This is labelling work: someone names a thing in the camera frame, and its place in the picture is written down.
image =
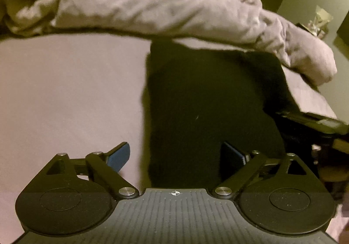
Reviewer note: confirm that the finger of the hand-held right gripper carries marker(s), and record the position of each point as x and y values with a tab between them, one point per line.
313	121

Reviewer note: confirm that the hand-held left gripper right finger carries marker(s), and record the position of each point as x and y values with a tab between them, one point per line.
231	156

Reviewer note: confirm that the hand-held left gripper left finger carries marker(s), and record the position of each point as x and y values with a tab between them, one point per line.
120	155

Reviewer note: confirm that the black garment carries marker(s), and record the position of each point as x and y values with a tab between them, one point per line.
204	96

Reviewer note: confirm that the purple bed sheet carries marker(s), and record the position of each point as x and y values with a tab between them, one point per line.
68	91

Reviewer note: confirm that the crumpled pale bag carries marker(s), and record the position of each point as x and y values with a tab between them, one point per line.
320	20

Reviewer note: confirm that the purple duvet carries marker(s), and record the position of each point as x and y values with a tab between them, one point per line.
163	6

